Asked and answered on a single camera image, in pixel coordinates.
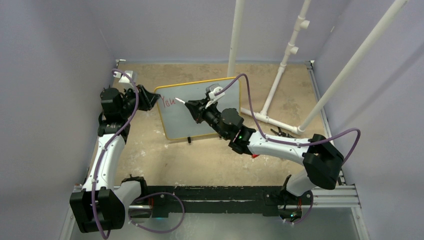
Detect white diagonal pole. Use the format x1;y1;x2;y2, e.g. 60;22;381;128
296;0;409;133

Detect aluminium front rail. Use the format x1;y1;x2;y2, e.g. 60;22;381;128
59;184;370;240

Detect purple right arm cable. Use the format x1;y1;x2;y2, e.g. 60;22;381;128
215;73;361;226

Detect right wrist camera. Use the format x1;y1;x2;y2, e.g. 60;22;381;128
205;83;225;109

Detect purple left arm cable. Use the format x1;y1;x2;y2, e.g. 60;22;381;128
91;68;186;240

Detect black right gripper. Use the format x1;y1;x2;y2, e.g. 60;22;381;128
186;96;230;140

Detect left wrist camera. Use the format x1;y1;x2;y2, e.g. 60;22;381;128
112;68;136;90

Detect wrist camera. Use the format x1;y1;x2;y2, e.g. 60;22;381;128
205;83;225;109
112;68;136;90

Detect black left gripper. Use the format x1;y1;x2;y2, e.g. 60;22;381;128
119;84;159;119

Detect black handled pliers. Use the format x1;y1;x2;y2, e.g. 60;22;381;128
270;127;295;139

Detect white vertical pole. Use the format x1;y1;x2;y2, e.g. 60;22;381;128
226;0;245;77

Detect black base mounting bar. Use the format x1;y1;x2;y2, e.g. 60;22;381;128
130;185;313;218

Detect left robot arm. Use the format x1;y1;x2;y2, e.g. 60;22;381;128
69;85;161;233

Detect red whiteboard marker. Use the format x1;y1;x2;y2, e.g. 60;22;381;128
174;97;186;104

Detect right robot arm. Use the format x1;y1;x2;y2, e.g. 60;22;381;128
184;99;344;204

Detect white PVC pipe frame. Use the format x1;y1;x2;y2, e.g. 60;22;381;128
240;0;312;135

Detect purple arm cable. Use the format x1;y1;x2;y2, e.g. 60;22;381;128
91;68;186;240
215;73;361;226

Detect yellow framed whiteboard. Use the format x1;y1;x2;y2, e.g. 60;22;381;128
154;77;233;141

